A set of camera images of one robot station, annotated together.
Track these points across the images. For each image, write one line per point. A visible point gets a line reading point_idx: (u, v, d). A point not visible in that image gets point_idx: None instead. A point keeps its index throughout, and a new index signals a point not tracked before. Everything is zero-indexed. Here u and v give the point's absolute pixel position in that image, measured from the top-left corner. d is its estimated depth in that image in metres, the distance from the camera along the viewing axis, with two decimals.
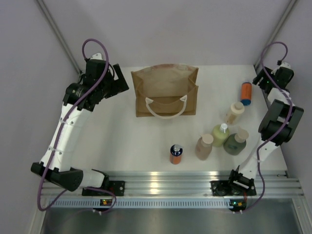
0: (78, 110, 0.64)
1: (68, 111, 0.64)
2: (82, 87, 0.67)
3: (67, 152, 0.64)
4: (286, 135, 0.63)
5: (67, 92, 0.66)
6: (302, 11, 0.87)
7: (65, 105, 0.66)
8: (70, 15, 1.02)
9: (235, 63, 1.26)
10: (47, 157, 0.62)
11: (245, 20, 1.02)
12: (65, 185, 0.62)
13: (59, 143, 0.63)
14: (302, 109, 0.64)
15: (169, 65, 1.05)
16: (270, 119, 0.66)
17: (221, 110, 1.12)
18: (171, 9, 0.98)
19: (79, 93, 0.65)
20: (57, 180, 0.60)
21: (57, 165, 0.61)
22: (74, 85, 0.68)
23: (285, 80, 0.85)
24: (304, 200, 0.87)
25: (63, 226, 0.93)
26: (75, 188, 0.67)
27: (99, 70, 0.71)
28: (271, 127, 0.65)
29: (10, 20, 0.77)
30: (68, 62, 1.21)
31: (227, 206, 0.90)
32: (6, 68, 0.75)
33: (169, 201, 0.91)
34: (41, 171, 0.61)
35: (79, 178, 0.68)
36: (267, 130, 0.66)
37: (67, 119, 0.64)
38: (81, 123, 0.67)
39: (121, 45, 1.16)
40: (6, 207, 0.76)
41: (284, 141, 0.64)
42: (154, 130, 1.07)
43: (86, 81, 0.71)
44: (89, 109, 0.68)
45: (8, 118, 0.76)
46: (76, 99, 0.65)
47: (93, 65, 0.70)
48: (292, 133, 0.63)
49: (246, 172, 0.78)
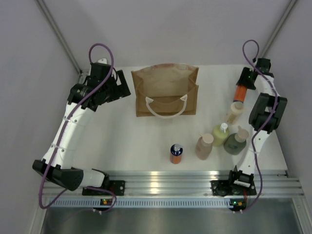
0: (82, 109, 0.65)
1: (71, 110, 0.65)
2: (86, 87, 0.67)
3: (69, 150, 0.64)
4: (274, 124, 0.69)
5: (71, 91, 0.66)
6: (302, 12, 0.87)
7: (69, 104, 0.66)
8: (70, 14, 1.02)
9: (235, 63, 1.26)
10: (48, 155, 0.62)
11: (245, 20, 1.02)
12: (65, 183, 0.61)
13: (62, 140, 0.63)
14: (285, 98, 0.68)
15: (169, 65, 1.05)
16: (258, 112, 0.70)
17: (221, 109, 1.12)
18: (171, 8, 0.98)
19: (83, 93, 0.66)
20: (58, 177, 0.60)
21: (59, 162, 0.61)
22: (78, 85, 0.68)
23: (266, 68, 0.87)
24: (304, 200, 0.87)
25: (62, 226, 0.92)
26: (74, 188, 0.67)
27: (104, 72, 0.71)
28: (260, 119, 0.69)
29: (10, 19, 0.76)
30: (68, 61, 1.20)
31: (227, 206, 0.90)
32: (6, 68, 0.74)
33: (169, 201, 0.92)
34: (43, 168, 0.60)
35: (79, 178, 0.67)
36: (256, 122, 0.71)
37: (70, 117, 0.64)
38: (84, 122, 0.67)
39: (121, 45, 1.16)
40: (7, 207, 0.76)
41: (273, 128, 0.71)
42: (154, 130, 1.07)
43: (89, 82, 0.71)
44: (93, 109, 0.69)
45: (8, 117, 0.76)
46: (80, 98, 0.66)
47: (98, 66, 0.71)
48: (279, 122, 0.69)
49: (245, 166, 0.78)
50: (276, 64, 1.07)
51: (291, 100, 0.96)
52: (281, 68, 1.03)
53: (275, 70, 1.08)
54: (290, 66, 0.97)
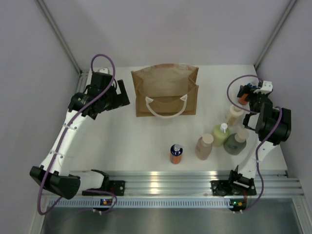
0: (82, 116, 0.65)
1: (71, 117, 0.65)
2: (87, 96, 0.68)
3: (68, 157, 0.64)
4: (284, 134, 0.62)
5: (72, 100, 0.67)
6: (302, 12, 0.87)
7: (69, 111, 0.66)
8: (70, 15, 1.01)
9: (235, 63, 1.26)
10: (47, 161, 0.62)
11: (245, 20, 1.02)
12: (63, 190, 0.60)
13: (62, 146, 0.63)
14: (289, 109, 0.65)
15: (169, 65, 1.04)
16: (265, 119, 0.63)
17: (221, 109, 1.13)
18: (171, 9, 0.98)
19: (84, 101, 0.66)
20: (55, 184, 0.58)
21: (58, 168, 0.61)
22: (79, 94, 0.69)
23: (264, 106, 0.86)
24: (304, 200, 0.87)
25: (62, 225, 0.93)
26: (71, 196, 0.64)
27: (104, 82, 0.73)
28: (268, 127, 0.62)
29: (10, 19, 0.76)
30: (68, 62, 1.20)
31: (227, 206, 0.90)
32: (6, 68, 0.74)
33: (169, 201, 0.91)
34: (41, 174, 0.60)
35: (76, 185, 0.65)
36: (264, 130, 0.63)
37: (70, 125, 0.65)
38: (84, 129, 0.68)
39: (121, 45, 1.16)
40: (6, 208, 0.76)
41: (282, 140, 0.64)
42: (154, 129, 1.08)
43: (89, 91, 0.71)
44: (93, 117, 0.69)
45: (9, 117, 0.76)
46: (80, 107, 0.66)
47: (98, 76, 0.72)
48: (289, 131, 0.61)
49: (246, 172, 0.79)
50: (276, 64, 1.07)
51: (291, 100, 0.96)
52: (281, 68, 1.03)
53: (275, 70, 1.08)
54: (289, 66, 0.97)
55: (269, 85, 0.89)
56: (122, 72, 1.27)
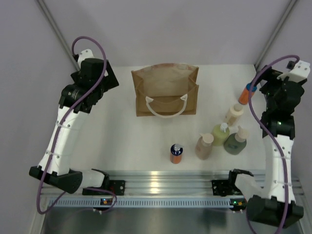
0: (74, 113, 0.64)
1: (64, 115, 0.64)
2: (78, 88, 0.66)
3: (65, 156, 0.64)
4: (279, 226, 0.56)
5: (63, 94, 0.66)
6: (302, 12, 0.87)
7: (61, 107, 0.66)
8: (70, 15, 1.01)
9: (235, 63, 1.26)
10: (44, 161, 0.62)
11: (245, 19, 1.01)
12: (64, 187, 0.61)
13: (56, 147, 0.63)
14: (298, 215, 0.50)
15: (169, 65, 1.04)
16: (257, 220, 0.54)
17: (221, 109, 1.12)
18: (171, 9, 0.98)
19: (74, 95, 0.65)
20: (54, 183, 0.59)
21: (55, 168, 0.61)
22: (69, 87, 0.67)
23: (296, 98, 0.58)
24: (304, 200, 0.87)
25: (62, 225, 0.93)
26: (74, 190, 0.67)
27: (94, 70, 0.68)
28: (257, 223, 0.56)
29: (10, 19, 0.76)
30: (68, 62, 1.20)
31: (227, 206, 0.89)
32: (6, 68, 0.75)
33: (170, 201, 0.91)
34: (39, 175, 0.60)
35: (78, 181, 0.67)
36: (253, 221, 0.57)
37: (63, 122, 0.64)
38: (78, 126, 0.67)
39: (121, 45, 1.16)
40: (6, 208, 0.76)
41: None
42: (154, 129, 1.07)
43: (81, 82, 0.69)
44: (86, 111, 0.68)
45: (9, 117, 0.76)
46: (72, 101, 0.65)
47: (87, 65, 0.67)
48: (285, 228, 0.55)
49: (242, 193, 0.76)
50: (276, 63, 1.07)
51: None
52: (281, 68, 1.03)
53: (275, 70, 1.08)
54: None
55: (305, 68, 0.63)
56: (122, 72, 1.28)
